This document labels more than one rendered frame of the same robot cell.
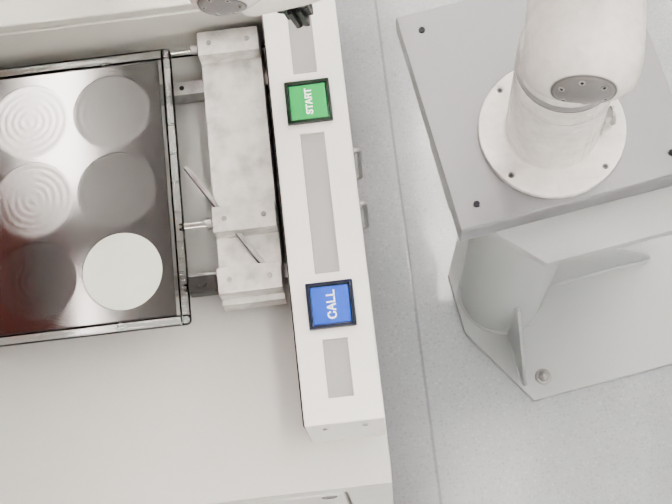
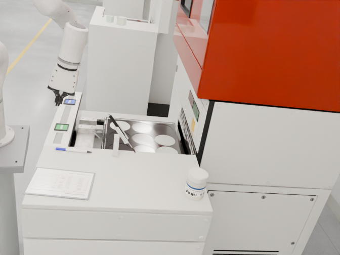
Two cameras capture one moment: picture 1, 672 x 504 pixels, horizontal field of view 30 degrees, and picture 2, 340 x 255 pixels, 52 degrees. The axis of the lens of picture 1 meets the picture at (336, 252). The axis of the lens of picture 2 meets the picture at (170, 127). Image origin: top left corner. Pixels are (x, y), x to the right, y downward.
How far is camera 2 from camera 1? 2.10 m
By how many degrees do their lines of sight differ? 78
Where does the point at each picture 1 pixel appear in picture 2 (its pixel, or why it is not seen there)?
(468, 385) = not seen: hidden behind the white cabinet
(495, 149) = (10, 133)
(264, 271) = (84, 119)
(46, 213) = (139, 136)
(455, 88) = (13, 148)
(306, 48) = (57, 137)
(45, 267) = (139, 128)
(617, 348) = not seen: outside the picture
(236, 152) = (85, 142)
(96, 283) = (126, 125)
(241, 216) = (87, 126)
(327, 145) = (59, 121)
